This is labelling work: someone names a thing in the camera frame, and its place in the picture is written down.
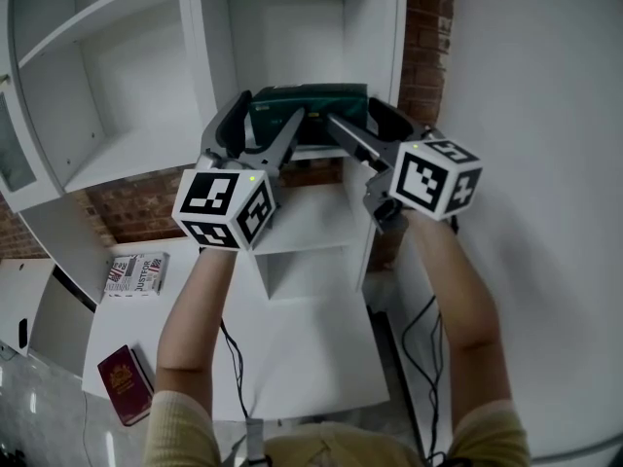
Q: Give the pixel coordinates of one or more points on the white printed box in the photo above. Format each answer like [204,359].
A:
[136,275]

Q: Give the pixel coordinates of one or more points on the green pack of tissues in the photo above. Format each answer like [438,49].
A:
[340,99]

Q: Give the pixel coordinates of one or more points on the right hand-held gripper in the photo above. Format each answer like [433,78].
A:
[428,178]

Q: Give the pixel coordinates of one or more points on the person's right forearm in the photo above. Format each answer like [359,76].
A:
[462,299]

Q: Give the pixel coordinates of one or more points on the white shelf unit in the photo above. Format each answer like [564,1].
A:
[146,90]

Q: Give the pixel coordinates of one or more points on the person's left forearm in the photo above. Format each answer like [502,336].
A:
[194,319]

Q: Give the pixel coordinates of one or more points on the yellow knit sweater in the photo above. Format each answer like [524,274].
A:
[340,448]

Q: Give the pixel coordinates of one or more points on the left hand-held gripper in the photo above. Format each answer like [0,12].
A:
[221,207]

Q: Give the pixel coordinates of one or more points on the maroon booklet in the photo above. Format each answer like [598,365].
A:
[124,382]

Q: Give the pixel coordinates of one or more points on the glass cabinet door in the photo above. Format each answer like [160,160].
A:
[14,154]

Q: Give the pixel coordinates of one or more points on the white side cabinet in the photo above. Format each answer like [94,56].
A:
[34,304]

